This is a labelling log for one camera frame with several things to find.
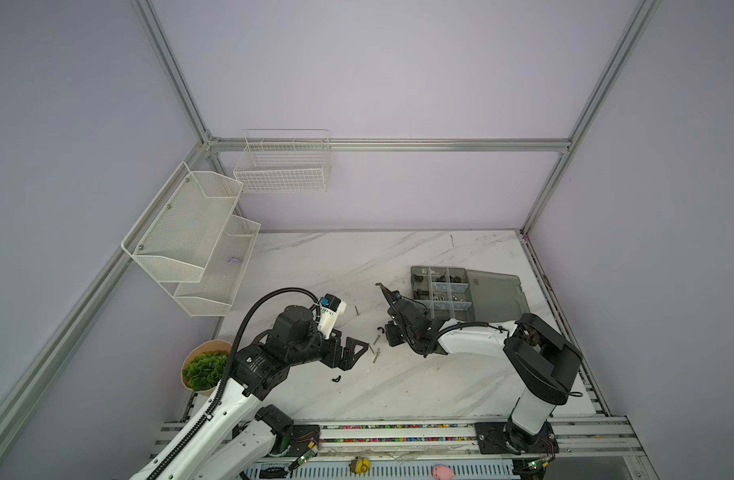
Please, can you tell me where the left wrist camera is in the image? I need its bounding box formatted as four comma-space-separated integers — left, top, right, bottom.
317, 294, 347, 340

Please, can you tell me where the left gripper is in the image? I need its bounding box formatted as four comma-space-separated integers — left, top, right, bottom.
287, 329, 367, 369

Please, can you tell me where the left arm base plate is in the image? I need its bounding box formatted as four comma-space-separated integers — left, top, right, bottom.
269, 424, 321, 457

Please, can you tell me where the potted green plant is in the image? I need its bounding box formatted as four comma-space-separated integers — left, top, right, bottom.
181, 339, 231, 396

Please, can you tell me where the yellow small object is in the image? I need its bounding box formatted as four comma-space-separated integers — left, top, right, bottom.
349, 457, 371, 475

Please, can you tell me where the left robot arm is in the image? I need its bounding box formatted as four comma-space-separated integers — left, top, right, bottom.
134, 287, 368, 479

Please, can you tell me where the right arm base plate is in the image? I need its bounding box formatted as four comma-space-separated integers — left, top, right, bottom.
474, 421, 559, 455

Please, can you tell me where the white mesh shelf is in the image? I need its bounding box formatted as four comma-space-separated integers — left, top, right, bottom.
121, 163, 243, 283
174, 215, 261, 317

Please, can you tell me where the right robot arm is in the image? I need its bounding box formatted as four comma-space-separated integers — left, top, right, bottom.
378, 284, 583, 454

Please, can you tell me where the white wire basket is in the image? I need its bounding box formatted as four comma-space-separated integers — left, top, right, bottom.
233, 129, 331, 194

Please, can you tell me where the pink small object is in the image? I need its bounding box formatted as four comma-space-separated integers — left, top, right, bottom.
432, 465, 455, 480

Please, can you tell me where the upper white mesh shelf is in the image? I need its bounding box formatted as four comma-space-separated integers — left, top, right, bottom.
121, 163, 243, 283

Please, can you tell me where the grey plastic organizer box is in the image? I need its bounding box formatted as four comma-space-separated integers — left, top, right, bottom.
410, 266, 531, 323

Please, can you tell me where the lower white mesh shelf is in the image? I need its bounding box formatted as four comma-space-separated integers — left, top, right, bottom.
174, 215, 261, 317

